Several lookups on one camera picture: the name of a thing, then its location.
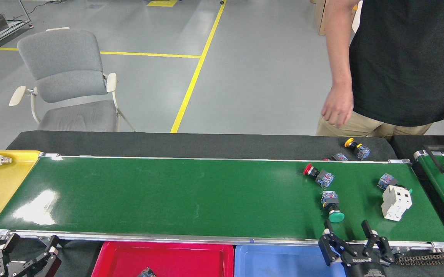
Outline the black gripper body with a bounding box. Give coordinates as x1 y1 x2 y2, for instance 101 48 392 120
343 256 387 277

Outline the yellow mushroom push button switch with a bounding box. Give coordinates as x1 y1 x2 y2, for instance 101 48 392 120
344 138 371 160

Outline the blue plastic tray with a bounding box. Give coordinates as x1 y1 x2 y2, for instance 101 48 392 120
234 244 347 277

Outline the red plastic tray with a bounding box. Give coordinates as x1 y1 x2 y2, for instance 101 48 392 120
91 242 234 277

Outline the long green conveyor belt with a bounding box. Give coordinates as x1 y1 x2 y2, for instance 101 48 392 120
0 153 444 254

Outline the person's right hand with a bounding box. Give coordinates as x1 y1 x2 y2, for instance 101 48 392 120
321 87 354 128

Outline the white circuit breaker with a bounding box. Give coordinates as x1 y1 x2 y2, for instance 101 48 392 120
381 185 413 222

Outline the person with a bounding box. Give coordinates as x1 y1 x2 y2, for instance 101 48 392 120
316 0 444 140

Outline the grey padded office chair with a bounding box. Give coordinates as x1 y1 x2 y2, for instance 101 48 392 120
8 27 136 133

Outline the brown cardboard box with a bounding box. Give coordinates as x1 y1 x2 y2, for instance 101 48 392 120
316 0 361 36

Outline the metal shelf rack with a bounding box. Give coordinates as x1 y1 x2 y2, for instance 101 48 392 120
0 0 34 54

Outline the black conveyor drive chain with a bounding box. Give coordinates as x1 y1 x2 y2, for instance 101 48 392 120
395 252 444 266

